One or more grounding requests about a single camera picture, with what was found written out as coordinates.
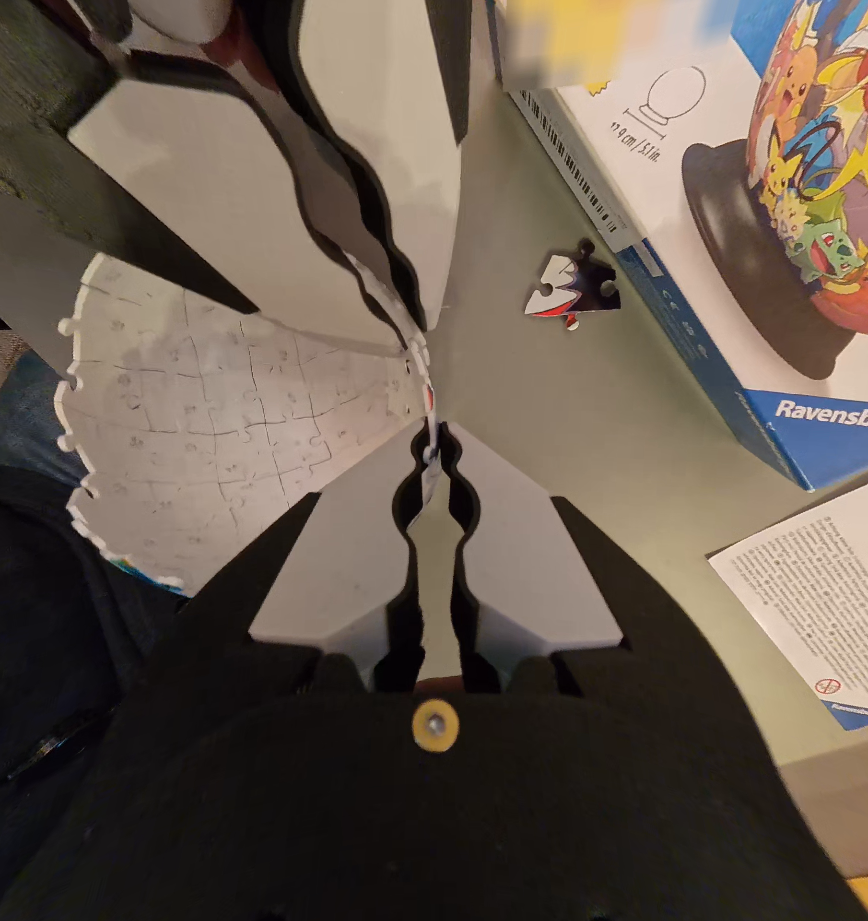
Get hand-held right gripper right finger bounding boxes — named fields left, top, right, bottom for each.
left=437, top=421, right=625, bottom=692

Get colourful puzzle ball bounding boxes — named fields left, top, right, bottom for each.
left=55, top=252, right=436, bottom=598

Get white puzzle piece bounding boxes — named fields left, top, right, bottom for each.
left=421, top=421, right=441, bottom=505

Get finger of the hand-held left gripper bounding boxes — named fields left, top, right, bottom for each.
left=289, top=0, right=472, bottom=333
left=67, top=74, right=422, bottom=355

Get blue puzzle box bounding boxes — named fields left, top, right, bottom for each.
left=492, top=0, right=868, bottom=494

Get person's blue jeans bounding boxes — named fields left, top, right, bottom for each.
left=0, top=353, right=88, bottom=492

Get white instruction sheet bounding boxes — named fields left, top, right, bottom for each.
left=706, top=468, right=868, bottom=732

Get black red puzzle piece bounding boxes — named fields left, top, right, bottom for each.
left=524, top=239, right=622, bottom=332

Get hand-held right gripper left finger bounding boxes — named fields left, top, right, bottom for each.
left=249, top=419, right=435, bottom=692

